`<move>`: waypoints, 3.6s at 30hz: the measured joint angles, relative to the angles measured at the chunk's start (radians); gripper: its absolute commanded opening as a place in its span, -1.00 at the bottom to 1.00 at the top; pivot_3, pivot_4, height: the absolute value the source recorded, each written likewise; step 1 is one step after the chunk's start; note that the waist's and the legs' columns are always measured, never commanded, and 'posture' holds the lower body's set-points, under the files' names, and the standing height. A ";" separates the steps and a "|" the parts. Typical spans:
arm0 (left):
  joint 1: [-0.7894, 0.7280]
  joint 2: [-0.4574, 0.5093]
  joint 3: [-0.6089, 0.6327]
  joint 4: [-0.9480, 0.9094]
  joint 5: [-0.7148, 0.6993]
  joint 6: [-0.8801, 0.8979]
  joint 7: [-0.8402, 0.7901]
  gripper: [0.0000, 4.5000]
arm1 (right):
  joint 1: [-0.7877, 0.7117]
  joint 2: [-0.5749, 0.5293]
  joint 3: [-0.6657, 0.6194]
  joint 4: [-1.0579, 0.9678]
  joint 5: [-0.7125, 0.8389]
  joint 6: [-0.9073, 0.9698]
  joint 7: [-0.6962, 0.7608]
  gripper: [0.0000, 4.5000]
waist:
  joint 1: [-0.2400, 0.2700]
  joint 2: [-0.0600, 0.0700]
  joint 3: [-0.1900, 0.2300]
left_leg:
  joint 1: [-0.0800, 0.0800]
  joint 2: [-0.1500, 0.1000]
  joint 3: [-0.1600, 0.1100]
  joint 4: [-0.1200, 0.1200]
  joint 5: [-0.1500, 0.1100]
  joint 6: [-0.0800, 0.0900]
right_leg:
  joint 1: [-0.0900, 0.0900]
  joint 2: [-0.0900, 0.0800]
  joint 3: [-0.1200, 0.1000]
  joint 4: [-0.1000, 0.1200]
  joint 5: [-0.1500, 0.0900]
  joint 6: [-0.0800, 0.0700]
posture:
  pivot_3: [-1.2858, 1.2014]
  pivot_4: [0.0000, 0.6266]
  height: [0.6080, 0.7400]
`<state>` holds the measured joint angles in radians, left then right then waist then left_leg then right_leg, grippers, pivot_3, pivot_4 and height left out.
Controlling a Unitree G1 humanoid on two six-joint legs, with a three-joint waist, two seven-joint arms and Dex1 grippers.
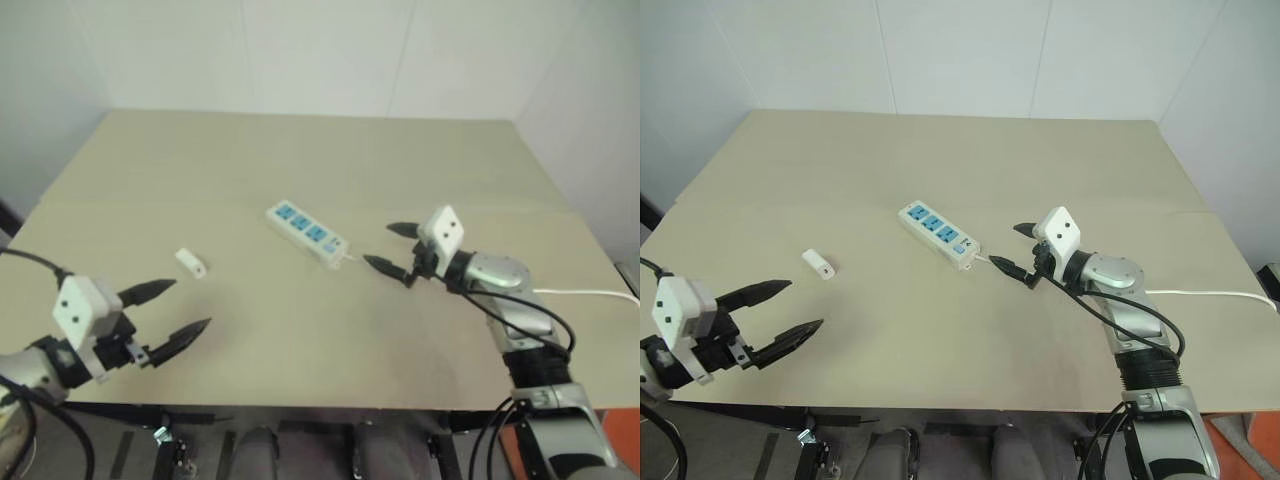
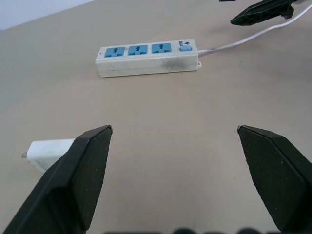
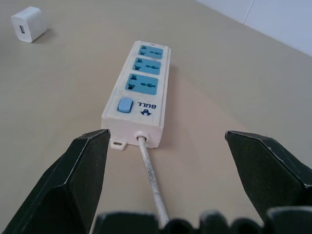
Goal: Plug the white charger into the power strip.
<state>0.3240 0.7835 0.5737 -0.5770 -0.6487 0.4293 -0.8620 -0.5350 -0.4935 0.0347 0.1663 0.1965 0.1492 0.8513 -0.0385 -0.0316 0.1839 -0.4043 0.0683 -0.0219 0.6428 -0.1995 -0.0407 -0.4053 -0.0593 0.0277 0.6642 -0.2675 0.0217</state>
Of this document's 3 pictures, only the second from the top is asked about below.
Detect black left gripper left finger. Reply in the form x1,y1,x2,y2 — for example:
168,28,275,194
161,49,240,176
0,125,113,234

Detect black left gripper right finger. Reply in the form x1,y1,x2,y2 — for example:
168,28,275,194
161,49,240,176
236,125,312,234

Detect white plug adapter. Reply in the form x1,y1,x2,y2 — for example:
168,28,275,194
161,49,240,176
21,138,77,173

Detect white power strip blue sockets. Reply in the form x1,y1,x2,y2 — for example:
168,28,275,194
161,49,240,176
95,39,203,78

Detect white power strip cable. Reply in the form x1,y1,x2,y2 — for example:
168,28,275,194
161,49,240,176
197,4,312,55

